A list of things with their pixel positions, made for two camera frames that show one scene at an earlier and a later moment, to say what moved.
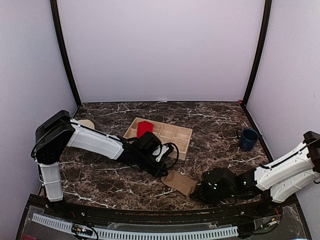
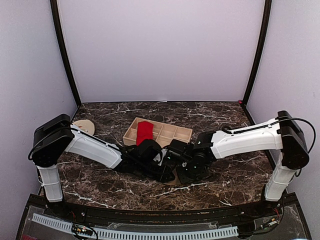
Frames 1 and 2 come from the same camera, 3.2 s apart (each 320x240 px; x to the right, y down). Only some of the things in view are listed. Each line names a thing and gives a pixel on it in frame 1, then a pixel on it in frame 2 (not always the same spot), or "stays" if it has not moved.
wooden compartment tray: x=167 y=134 stays
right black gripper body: x=213 y=194 -> x=192 y=174
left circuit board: x=78 y=229 stays
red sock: x=143 y=127 stays
